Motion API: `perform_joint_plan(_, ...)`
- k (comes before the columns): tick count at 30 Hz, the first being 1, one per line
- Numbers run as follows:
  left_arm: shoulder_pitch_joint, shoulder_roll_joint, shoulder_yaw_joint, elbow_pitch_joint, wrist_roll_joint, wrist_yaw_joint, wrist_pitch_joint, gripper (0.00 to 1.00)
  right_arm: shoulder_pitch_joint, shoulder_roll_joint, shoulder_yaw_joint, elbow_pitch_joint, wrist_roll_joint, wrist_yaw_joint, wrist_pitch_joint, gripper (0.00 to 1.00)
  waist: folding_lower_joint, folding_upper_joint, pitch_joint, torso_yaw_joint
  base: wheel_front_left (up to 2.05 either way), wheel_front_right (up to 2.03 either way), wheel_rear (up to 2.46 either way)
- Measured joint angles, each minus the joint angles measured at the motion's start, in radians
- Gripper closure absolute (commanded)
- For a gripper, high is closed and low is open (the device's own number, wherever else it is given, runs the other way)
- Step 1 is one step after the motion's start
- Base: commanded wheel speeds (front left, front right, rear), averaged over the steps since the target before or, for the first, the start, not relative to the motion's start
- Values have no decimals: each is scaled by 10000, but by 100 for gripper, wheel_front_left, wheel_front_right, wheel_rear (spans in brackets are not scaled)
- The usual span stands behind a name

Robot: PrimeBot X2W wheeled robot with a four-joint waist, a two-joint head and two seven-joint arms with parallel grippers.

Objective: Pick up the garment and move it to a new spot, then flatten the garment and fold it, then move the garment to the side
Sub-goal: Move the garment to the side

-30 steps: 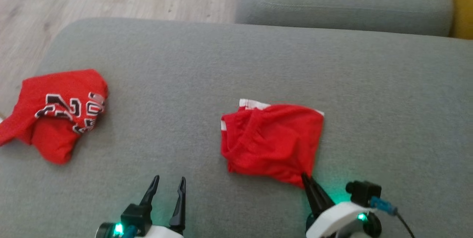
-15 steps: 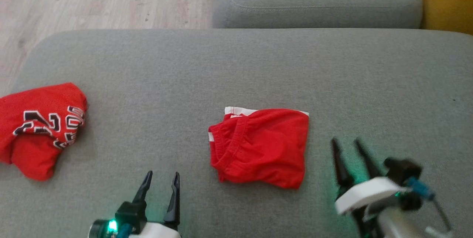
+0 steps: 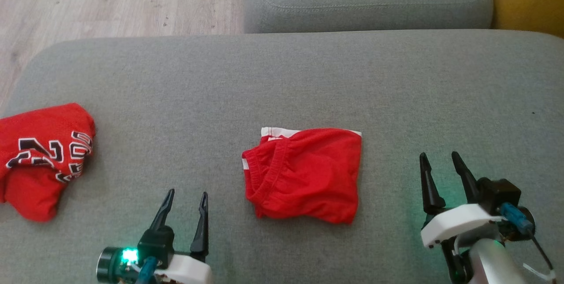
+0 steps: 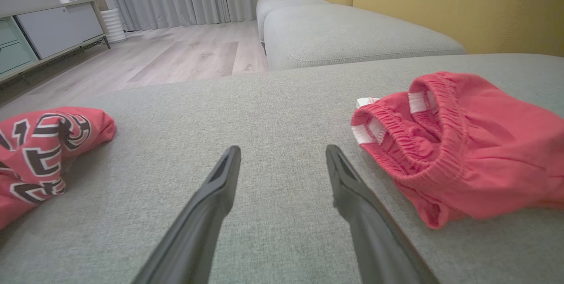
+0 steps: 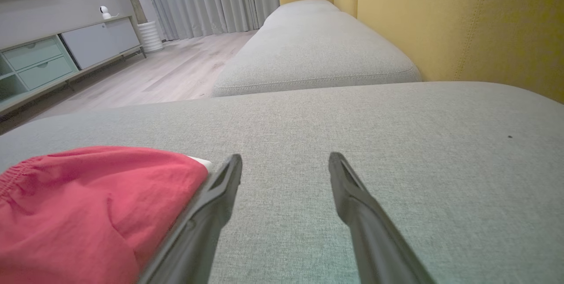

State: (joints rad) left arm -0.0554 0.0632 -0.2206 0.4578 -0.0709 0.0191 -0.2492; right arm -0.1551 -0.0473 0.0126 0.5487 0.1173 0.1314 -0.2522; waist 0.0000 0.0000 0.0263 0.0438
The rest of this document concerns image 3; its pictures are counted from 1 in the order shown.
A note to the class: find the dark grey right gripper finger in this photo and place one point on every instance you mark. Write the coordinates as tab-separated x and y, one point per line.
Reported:
429	196
468	182

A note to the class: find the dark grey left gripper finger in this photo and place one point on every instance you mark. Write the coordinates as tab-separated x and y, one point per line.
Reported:
164	213
202	235

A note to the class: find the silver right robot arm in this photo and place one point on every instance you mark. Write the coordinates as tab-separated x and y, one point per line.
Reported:
489	262

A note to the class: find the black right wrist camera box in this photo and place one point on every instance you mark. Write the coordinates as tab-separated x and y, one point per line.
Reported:
498	193

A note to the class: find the red shorts with white trim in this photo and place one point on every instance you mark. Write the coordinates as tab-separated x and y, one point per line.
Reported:
308	178

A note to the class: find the large grey sofa seat cushion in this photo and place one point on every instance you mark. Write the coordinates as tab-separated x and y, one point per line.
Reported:
220	99

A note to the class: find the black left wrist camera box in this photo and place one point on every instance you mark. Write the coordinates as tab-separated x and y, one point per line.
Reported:
154	242

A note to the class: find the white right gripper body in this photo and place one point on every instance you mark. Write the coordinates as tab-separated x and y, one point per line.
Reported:
458	222

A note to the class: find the red basketball jersey with print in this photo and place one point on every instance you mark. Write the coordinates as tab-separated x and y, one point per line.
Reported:
31	187

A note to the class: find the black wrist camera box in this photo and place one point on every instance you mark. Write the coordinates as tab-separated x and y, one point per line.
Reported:
498	193
154	242

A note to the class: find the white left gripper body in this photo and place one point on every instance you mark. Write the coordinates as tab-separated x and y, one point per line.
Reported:
189	273

